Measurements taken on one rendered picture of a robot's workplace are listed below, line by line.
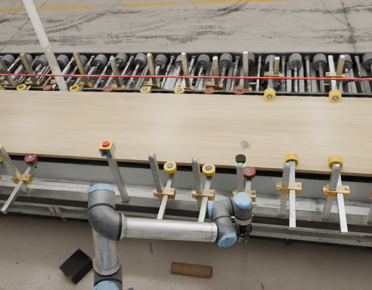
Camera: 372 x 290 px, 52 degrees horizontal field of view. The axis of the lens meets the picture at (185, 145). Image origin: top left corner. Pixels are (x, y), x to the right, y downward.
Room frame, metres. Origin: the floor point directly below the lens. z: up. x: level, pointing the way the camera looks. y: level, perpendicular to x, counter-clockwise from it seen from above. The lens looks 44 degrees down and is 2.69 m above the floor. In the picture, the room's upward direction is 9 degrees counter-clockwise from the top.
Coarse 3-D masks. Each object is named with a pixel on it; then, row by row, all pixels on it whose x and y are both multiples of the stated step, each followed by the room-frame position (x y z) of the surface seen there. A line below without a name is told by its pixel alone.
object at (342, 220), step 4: (340, 180) 1.32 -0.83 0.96; (340, 184) 1.29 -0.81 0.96; (336, 196) 1.23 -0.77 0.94; (340, 196) 1.21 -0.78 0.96; (336, 200) 1.21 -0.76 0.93; (340, 200) 1.19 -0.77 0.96; (340, 204) 1.16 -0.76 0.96; (340, 208) 1.14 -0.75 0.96; (340, 212) 1.11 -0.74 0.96; (344, 212) 1.11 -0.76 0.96; (340, 216) 1.09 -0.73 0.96; (344, 216) 1.09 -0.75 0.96; (340, 220) 1.07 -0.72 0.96; (344, 220) 1.06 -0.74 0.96; (340, 224) 1.04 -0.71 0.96; (344, 224) 1.04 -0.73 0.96; (340, 228) 1.03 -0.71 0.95; (344, 228) 1.02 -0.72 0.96; (340, 232) 1.01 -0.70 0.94; (344, 232) 1.00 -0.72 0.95
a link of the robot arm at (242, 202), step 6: (240, 192) 1.17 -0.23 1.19; (234, 198) 1.13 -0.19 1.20; (240, 198) 1.13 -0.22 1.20; (246, 198) 1.13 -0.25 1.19; (234, 204) 1.11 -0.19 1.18; (240, 204) 1.09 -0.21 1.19; (246, 204) 1.09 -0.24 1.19; (234, 210) 1.09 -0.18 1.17; (240, 210) 1.09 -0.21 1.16; (246, 210) 1.08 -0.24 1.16; (240, 216) 1.09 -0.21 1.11; (246, 216) 1.08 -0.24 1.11
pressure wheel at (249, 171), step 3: (246, 168) 1.57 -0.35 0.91; (249, 168) 1.56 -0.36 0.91; (252, 168) 1.56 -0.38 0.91; (243, 171) 1.54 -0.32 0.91; (246, 171) 1.54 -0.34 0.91; (249, 171) 1.53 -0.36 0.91; (252, 171) 1.53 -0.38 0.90; (255, 171) 1.53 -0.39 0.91; (246, 174) 1.52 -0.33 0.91; (249, 174) 1.51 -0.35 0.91; (252, 174) 1.51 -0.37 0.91; (255, 174) 1.53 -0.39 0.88; (246, 177) 1.51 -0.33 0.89; (249, 177) 1.50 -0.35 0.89; (252, 177) 1.51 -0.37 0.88
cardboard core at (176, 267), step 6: (174, 264) 1.46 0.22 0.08; (180, 264) 1.46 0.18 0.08; (186, 264) 1.45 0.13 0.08; (192, 264) 1.45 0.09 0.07; (174, 270) 1.42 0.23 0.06; (180, 270) 1.41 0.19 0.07; (186, 270) 1.40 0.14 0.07; (192, 270) 1.40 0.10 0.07; (198, 270) 1.39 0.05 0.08; (204, 270) 1.38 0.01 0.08; (210, 270) 1.37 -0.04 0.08; (204, 276) 1.35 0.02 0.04; (210, 276) 1.34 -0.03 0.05
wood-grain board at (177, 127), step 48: (0, 96) 2.80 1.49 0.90; (48, 96) 2.69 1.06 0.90; (96, 96) 2.58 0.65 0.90; (144, 96) 2.48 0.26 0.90; (192, 96) 2.38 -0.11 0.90; (240, 96) 2.29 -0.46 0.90; (288, 96) 2.20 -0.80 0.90; (0, 144) 2.17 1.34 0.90; (48, 144) 2.08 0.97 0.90; (96, 144) 2.00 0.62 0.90; (144, 144) 1.93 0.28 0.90; (192, 144) 1.85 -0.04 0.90; (240, 144) 1.78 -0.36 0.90; (288, 144) 1.71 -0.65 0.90; (336, 144) 1.65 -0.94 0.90
